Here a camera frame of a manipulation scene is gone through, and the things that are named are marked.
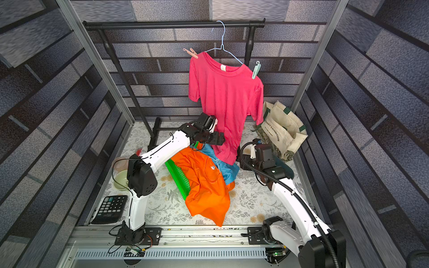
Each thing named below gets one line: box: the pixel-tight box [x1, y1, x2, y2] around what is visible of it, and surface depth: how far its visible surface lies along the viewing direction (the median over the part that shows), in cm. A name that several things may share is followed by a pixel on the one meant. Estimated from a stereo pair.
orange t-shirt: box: [170, 146, 236, 227], surface depth 80 cm
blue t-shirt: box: [189, 144, 240, 186], surface depth 88 cm
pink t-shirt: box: [188, 50, 264, 166], surface depth 80 cm
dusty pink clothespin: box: [182, 47, 199, 59], surface depth 78 cm
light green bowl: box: [113, 169, 129, 191], surface depth 89 cm
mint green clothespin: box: [251, 60, 262, 80], surface depth 64 cm
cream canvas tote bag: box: [252, 100, 309, 162], surface depth 97 cm
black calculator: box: [91, 194, 128, 225], surface depth 81 cm
